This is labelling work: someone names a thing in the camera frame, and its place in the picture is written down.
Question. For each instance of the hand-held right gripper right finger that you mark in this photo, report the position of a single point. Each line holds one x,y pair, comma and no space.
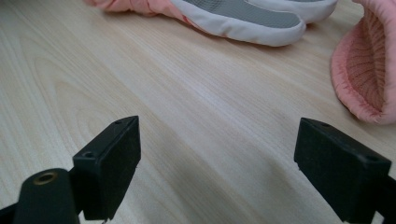
339,174

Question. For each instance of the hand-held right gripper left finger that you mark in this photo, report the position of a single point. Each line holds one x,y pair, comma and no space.
112,168

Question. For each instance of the pink glove with printed patch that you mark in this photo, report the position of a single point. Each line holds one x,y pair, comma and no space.
364,68

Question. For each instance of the pink glove with grey palm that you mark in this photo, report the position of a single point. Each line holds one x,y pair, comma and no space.
243,18

